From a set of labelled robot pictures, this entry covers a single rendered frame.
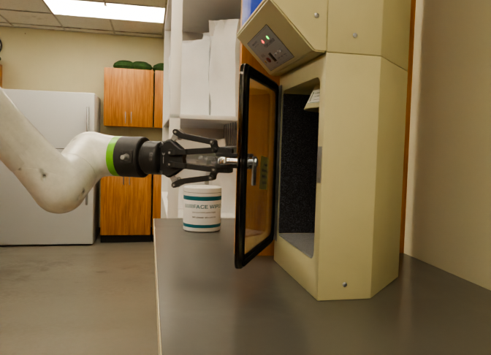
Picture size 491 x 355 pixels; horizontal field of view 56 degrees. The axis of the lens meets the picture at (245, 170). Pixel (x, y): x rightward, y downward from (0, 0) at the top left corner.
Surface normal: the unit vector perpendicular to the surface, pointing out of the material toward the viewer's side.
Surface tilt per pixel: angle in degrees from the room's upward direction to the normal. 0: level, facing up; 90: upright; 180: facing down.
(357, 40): 90
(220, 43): 83
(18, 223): 90
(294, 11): 90
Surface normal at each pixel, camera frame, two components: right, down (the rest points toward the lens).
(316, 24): 0.20, 0.06
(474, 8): -0.98, -0.02
